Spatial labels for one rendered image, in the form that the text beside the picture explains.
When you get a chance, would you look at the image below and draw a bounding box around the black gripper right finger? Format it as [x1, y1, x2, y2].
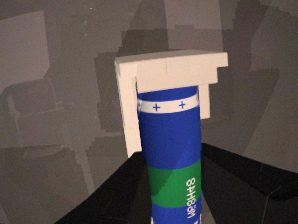
[200, 143, 298, 224]

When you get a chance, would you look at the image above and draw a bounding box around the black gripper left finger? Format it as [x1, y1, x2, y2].
[56, 152, 152, 224]

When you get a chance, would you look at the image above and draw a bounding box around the blue and green battery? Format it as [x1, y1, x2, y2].
[137, 85, 202, 224]

